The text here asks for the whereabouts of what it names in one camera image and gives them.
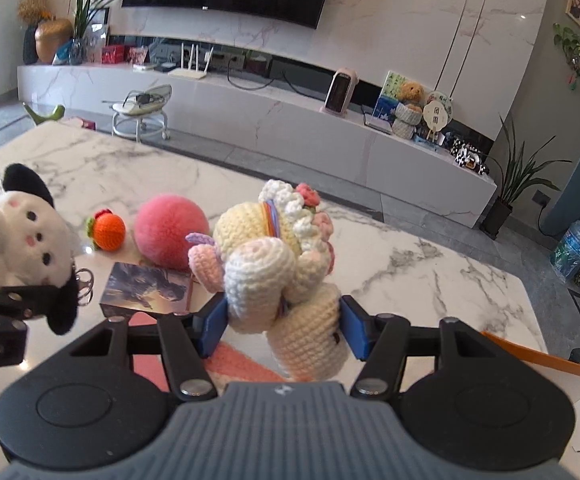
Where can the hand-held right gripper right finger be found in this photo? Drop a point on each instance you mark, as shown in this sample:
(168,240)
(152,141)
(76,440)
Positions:
(355,329)

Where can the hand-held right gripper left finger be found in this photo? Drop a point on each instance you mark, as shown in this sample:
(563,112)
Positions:
(214,324)

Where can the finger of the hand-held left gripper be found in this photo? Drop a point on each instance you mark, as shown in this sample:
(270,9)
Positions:
(5,301)

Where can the white plush with black ears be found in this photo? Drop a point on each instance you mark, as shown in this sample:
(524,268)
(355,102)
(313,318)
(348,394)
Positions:
(20,240)

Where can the cream crochet doll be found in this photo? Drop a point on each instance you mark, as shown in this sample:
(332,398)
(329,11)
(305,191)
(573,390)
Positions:
(270,280)

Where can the pink fluffy peach plush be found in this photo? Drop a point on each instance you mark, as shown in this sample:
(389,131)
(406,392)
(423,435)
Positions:
(170,227)

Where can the orange crochet fruit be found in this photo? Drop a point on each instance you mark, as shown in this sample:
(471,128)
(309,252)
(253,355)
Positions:
(109,230)

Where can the orange container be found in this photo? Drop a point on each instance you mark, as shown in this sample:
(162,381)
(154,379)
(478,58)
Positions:
(535,360)

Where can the pink knitted cloth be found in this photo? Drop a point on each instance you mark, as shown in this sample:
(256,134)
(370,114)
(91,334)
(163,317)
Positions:
(240,362)

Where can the dark illustrated card box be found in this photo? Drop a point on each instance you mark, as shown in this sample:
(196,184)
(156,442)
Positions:
(145,287)

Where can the green curved toy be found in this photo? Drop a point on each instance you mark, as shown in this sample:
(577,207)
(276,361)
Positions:
(45,114)

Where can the pink flat box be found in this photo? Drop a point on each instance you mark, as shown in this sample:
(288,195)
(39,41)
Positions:
(81,123)

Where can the black and white checkered toys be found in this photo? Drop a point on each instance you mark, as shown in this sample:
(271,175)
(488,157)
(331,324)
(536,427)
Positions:
(467,157)

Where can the white marble tv cabinet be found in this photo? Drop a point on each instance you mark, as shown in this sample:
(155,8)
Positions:
(280,120)

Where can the potted long-leaf plant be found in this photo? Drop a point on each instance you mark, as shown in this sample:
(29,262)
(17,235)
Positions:
(515,175)

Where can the white wheeled stool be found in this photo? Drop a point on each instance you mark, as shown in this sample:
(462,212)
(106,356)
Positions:
(140,110)

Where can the blue water bottle with pump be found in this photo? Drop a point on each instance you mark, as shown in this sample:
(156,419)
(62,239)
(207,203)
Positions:
(572,247)

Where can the painted canvas picture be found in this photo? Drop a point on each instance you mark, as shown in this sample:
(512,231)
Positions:
(387,97)

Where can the round paper fan on stand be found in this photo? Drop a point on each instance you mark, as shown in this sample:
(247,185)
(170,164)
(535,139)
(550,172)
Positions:
(437,110)

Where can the pink space heater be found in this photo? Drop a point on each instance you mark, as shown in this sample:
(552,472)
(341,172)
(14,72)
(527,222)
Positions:
(341,92)

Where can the brown teddy bear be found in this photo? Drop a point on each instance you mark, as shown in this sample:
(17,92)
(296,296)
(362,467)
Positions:
(411,92)

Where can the white router with antennas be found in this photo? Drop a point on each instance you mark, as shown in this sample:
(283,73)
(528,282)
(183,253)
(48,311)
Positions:
(190,71)

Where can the brown round vase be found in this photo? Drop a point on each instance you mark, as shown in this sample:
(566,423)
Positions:
(52,40)

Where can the red gift box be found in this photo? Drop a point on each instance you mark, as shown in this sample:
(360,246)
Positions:
(115,54)

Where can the pink printed card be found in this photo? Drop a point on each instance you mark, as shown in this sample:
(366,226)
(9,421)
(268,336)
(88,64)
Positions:
(138,55)

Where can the dried grass in black vase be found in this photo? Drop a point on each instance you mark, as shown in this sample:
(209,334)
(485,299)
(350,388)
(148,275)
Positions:
(32,10)

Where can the green plant in glass vase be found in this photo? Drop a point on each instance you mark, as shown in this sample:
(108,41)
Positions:
(86,15)

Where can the black wall socket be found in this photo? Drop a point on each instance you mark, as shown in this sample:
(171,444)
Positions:
(542,198)

